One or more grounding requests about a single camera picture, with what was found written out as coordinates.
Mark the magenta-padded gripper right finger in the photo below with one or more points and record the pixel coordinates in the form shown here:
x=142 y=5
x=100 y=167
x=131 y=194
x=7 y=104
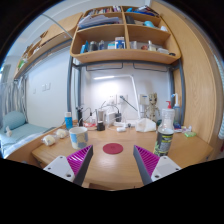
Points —
x=165 y=166

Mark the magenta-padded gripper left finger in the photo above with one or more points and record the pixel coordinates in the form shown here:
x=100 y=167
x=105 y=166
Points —
x=58 y=166

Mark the clear bottle with dark label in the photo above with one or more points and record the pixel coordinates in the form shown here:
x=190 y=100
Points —
x=164 y=143

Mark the white mug with blue pattern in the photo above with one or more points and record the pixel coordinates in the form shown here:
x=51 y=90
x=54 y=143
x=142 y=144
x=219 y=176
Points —
x=78 y=137

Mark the crumpled white paper bag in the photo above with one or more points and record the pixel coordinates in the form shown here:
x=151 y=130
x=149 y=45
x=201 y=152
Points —
x=145 y=125

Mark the small blue and white bottle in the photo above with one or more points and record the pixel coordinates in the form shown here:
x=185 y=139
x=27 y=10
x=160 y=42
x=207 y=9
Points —
x=68 y=121

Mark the bed with teal sheet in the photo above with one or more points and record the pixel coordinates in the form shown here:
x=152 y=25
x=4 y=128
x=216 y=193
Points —
x=23 y=133

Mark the black electric shaver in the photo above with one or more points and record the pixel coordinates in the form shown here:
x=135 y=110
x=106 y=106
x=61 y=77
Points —
x=80 y=116

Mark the flat round red coaster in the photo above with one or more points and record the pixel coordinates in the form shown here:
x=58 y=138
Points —
x=113 y=148

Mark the white power strip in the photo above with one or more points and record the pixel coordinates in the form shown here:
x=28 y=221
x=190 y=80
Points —
x=128 y=124

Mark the white earbuds case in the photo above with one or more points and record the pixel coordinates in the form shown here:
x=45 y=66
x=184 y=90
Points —
x=121 y=129

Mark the small black charger block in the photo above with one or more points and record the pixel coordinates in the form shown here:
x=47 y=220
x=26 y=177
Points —
x=100 y=126

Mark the small white plush toy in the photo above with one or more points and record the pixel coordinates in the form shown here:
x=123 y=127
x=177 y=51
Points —
x=8 y=131

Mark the brown tree creature figurine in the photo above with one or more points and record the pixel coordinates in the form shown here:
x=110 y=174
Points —
x=152 y=106

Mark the teal pillow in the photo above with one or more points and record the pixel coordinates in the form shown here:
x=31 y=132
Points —
x=14 y=120

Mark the black power adapter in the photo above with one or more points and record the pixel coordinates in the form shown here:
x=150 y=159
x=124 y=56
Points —
x=118 y=117

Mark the white power adapter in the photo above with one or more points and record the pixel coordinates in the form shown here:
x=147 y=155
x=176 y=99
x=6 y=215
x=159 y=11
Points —
x=109 y=118

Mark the grey striped curtain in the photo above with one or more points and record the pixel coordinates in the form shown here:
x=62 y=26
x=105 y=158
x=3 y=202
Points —
x=15 y=96

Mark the white desk lamp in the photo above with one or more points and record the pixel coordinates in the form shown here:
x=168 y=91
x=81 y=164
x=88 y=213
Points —
x=133 y=86

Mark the wooden wardrobe side panel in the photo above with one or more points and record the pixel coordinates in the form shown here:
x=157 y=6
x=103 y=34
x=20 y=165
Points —
x=196 y=76

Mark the long wooden overhead shelf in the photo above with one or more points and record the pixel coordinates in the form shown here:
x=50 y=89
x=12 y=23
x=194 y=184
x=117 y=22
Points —
x=56 y=33

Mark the white wall light switch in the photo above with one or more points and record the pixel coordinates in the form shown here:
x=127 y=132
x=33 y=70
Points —
x=46 y=87

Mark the grey metal desk frame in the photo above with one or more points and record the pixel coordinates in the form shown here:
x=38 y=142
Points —
x=69 y=86

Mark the white wall socket pair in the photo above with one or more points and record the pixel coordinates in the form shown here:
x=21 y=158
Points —
x=116 y=99

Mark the wooden wall shelf unit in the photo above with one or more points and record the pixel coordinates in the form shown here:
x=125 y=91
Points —
x=126 y=33

